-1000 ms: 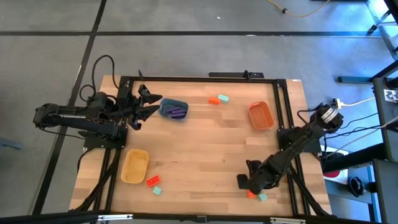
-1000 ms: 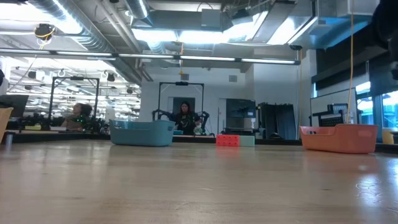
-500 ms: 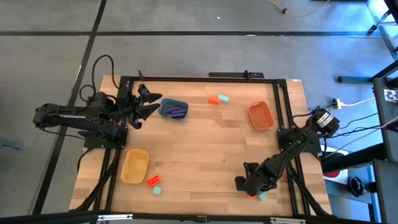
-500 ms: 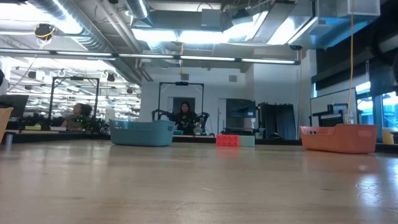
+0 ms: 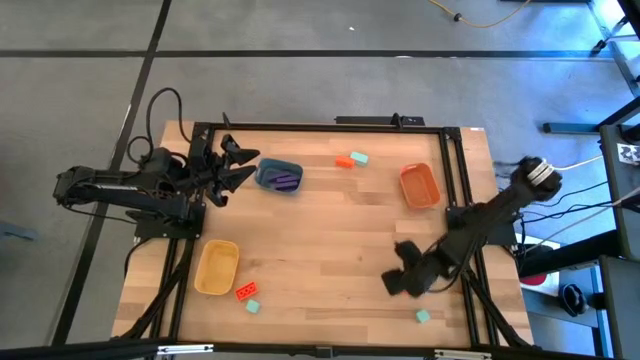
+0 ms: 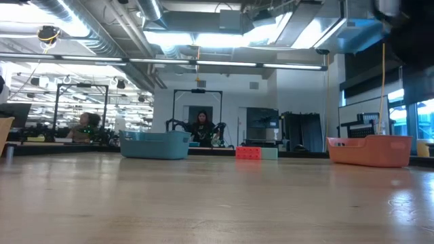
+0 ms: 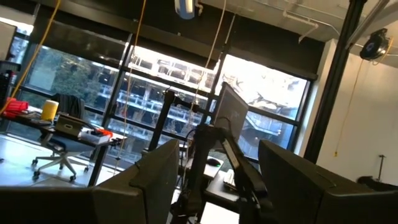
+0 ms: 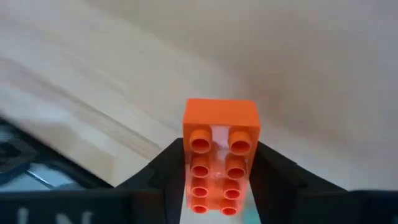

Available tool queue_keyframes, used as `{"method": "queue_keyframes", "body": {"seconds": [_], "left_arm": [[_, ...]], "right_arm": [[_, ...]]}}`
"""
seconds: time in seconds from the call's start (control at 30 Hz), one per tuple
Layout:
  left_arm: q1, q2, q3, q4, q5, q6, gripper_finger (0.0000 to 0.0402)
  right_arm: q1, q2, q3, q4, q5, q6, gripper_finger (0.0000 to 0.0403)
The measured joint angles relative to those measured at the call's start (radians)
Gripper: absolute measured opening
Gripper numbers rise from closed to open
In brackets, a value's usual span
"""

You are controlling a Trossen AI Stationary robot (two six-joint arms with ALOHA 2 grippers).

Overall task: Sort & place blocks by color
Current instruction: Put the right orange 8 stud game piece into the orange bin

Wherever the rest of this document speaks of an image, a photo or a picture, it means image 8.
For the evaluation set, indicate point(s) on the orange toy building block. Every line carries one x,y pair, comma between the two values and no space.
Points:
220,115

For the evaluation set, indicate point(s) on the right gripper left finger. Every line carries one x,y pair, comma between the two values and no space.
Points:
161,193

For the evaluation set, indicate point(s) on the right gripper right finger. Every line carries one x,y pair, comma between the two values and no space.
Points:
286,193

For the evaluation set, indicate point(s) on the black aluminium table frame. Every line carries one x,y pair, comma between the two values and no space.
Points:
12,155

